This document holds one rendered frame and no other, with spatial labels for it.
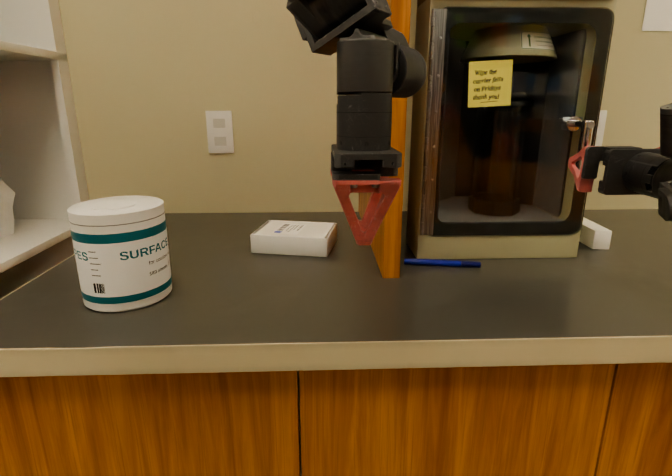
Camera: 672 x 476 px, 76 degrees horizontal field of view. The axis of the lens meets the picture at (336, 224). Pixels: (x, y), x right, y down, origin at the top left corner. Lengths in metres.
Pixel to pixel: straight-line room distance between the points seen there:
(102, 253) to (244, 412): 0.30
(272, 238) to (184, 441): 0.39
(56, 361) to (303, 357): 0.31
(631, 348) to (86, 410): 0.74
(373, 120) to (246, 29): 0.85
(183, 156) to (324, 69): 0.46
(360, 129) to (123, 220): 0.38
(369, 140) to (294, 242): 0.47
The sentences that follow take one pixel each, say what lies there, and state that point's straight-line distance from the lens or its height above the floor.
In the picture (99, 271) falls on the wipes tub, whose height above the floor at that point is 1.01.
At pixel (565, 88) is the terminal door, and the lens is 0.89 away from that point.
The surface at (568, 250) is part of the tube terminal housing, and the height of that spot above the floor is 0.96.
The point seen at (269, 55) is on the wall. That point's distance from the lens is 1.23.
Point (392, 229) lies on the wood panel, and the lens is 0.74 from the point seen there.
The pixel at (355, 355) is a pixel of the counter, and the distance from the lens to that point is 0.58.
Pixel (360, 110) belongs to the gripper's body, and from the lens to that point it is 0.43.
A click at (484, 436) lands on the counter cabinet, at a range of 0.74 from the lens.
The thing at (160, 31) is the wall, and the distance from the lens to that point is 1.30.
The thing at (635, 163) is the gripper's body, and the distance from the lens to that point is 0.72.
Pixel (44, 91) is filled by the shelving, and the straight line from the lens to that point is 1.41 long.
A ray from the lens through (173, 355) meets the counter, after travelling 0.61.
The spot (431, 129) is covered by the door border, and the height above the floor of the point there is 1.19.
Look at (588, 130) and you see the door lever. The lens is 0.86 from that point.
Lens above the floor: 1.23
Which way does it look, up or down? 15 degrees down
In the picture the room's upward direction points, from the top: straight up
